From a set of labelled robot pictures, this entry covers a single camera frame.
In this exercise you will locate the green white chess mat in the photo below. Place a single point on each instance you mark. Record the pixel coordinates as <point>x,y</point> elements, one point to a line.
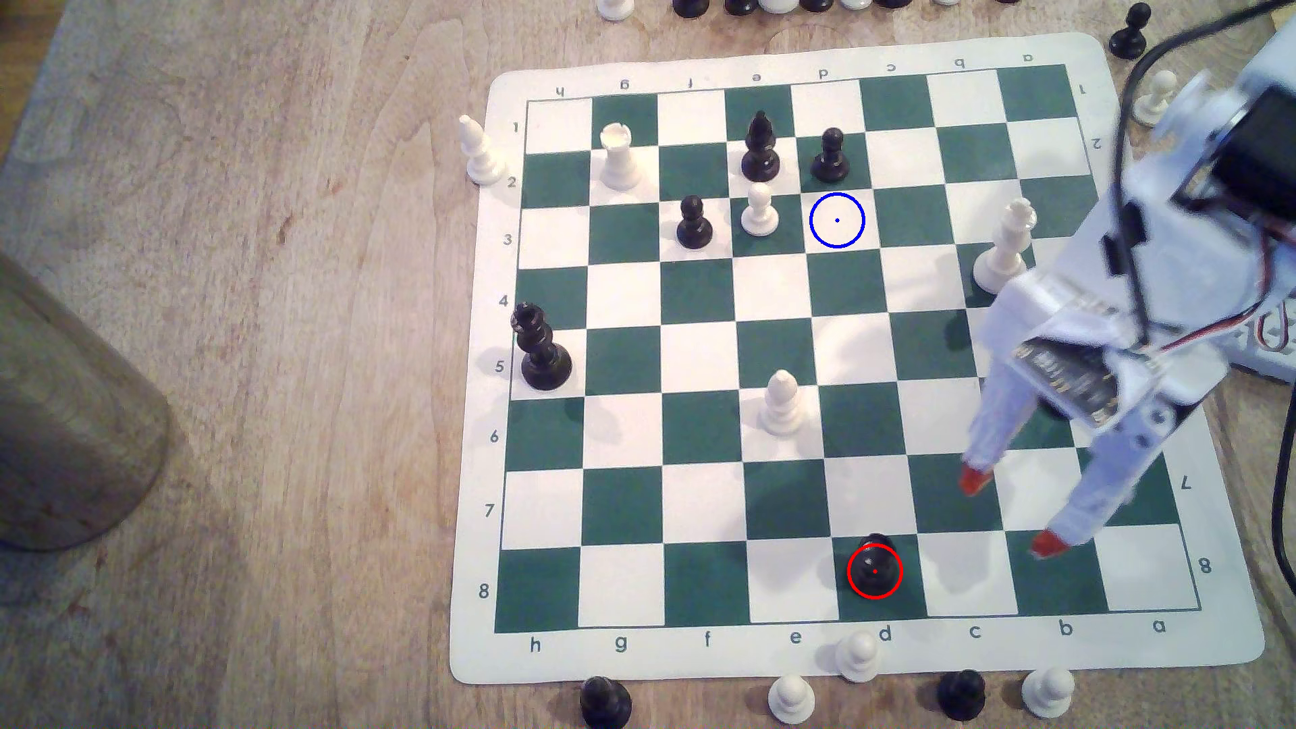
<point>699,506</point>

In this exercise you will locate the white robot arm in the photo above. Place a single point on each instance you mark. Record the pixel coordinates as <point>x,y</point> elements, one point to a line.
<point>1185,233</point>

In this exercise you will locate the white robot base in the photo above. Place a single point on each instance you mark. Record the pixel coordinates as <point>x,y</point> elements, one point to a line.
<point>1276,364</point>

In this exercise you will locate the white chess queen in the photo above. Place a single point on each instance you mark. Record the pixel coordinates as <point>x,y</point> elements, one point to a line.
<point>1004,258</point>

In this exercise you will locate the white chess pawn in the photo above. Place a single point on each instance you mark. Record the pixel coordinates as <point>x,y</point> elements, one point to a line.
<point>759,215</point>
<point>791,701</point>
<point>1048,694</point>
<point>859,658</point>
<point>1150,106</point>

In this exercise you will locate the white chess rook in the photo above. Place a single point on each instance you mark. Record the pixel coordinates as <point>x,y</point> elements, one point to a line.
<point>620,162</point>

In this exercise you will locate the white chess bishop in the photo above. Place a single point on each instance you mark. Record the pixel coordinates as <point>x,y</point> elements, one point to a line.
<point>782,405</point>
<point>482,157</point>

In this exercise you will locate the gripper camera circuit board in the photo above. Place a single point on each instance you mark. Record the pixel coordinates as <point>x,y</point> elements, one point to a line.
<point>1073,383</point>

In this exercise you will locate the brown wooden cylinder post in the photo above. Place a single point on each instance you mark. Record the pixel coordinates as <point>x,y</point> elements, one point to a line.
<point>71,425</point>

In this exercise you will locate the black chess pawn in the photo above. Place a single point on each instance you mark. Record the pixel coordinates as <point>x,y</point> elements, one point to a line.
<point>605,704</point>
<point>694,228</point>
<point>961,697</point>
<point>832,160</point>
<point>877,575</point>
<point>1128,40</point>

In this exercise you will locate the black chess bishop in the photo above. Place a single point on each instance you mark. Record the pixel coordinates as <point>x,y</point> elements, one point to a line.
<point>760,152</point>

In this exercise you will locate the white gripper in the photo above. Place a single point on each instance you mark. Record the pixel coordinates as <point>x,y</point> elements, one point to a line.
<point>1126,459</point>

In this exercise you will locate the black chess queen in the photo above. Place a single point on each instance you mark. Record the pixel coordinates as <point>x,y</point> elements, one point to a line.
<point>542,359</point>

